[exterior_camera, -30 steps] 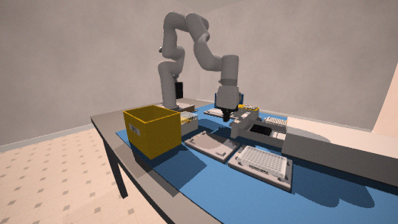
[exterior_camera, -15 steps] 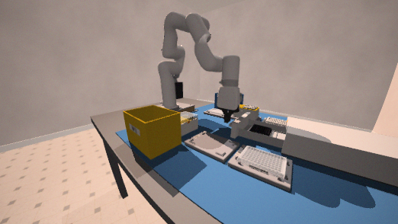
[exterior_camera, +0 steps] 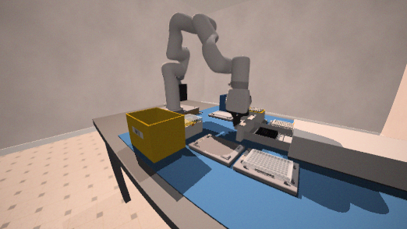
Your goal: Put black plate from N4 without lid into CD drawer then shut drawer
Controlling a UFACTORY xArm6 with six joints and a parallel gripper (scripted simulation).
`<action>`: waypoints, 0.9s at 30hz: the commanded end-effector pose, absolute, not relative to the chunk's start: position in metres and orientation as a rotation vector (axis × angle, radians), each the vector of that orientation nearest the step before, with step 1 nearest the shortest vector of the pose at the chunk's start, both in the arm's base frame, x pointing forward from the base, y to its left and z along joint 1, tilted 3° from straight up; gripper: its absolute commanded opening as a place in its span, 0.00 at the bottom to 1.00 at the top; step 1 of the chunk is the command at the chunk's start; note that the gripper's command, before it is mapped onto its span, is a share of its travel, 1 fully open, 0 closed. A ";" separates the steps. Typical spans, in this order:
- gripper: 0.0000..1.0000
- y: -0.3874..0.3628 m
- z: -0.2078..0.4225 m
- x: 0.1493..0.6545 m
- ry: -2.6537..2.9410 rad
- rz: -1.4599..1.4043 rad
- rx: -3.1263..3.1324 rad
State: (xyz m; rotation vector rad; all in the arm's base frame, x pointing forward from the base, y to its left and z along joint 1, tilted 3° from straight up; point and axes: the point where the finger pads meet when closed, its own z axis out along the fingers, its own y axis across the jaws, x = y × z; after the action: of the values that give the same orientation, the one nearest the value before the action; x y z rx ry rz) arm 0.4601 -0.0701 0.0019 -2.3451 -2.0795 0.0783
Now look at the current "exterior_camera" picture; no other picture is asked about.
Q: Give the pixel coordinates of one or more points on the blue bench mat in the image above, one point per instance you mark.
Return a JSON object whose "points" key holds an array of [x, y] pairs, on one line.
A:
{"points": [[325, 199]]}

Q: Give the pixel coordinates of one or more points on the yellow open-top bin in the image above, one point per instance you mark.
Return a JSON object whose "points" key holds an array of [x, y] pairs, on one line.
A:
{"points": [[156, 132]]}

